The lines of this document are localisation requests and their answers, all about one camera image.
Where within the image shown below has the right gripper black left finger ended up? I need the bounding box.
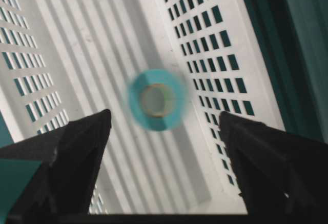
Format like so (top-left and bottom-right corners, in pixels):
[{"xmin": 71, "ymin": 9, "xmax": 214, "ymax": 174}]
[{"xmin": 1, "ymin": 109, "xmax": 111, "ymax": 223}]

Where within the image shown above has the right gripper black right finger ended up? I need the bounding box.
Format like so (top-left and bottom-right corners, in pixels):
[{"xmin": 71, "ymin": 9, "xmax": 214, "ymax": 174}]
[{"xmin": 219, "ymin": 111, "xmax": 327, "ymax": 223}]

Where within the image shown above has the teal tape roll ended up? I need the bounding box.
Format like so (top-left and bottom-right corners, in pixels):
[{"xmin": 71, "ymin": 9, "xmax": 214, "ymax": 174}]
[{"xmin": 127, "ymin": 69, "xmax": 188, "ymax": 131}]

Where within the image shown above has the white perforated plastic basket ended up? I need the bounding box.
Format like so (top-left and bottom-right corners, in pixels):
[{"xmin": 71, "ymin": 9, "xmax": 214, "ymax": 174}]
[{"xmin": 1, "ymin": 0, "xmax": 284, "ymax": 214}]

